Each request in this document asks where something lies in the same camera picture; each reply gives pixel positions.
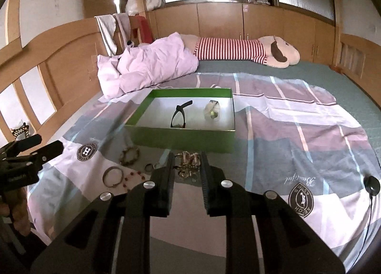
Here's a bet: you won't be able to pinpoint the black cable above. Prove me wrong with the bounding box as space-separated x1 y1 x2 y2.
348 195 375 272

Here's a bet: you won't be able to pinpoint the black round puck device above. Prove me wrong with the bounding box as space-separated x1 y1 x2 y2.
364 175 380 197

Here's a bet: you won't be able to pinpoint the dark beaded bracelet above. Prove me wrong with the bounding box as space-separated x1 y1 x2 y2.
119 145 141 167

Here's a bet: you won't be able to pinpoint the thin metal bangle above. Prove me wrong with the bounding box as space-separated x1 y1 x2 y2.
102 166 124 188

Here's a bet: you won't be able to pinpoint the left human hand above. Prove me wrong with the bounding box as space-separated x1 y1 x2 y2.
1 188 31 236

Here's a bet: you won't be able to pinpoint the red beaded bracelet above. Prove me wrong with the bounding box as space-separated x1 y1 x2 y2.
121 171 147 193

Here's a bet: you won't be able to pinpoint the wooden wall cabinets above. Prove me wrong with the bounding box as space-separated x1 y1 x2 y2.
147 2 335 65

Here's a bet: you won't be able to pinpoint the black wrist watch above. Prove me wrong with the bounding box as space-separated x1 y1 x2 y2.
170 100 193 129

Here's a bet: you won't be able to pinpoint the red garment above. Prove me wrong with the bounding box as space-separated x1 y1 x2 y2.
129 15 154 44

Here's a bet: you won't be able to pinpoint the plaid bed sheet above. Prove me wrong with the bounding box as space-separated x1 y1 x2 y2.
28 73 380 269

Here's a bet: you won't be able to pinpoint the green cardboard box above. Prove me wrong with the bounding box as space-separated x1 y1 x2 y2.
125 88 236 153

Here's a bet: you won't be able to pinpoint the wooden footboard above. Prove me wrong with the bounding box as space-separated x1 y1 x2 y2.
333 33 381 107

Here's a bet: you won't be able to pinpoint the hanging grey clothes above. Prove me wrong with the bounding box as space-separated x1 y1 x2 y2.
95 13 131 56

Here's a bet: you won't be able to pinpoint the wooden headboard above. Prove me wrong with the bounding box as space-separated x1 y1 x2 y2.
1 18 105 143

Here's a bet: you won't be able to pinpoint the pink folded quilt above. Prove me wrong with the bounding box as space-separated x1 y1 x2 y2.
97 32 199 100

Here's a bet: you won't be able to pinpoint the striped plush doll pillow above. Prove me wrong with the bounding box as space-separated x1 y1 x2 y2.
181 35 301 69

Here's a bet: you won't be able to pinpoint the green mattress cover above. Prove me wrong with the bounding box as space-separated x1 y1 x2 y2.
196 60 381 168

